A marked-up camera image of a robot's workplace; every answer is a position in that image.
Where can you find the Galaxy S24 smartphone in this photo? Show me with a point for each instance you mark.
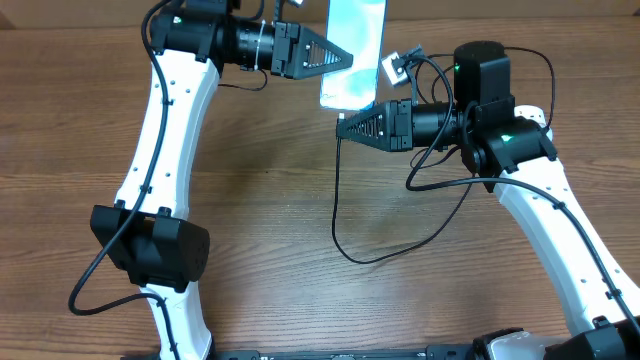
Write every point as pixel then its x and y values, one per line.
pixel 357 27

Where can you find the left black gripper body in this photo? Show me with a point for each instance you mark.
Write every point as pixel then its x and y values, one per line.
pixel 263 49

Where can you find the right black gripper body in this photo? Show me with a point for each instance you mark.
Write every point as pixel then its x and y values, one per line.
pixel 417 126

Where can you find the white power strip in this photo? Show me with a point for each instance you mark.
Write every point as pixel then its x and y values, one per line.
pixel 532 113

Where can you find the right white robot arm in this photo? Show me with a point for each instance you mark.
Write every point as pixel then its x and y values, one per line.
pixel 509 149

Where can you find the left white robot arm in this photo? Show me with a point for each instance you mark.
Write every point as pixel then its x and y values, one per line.
pixel 146 232

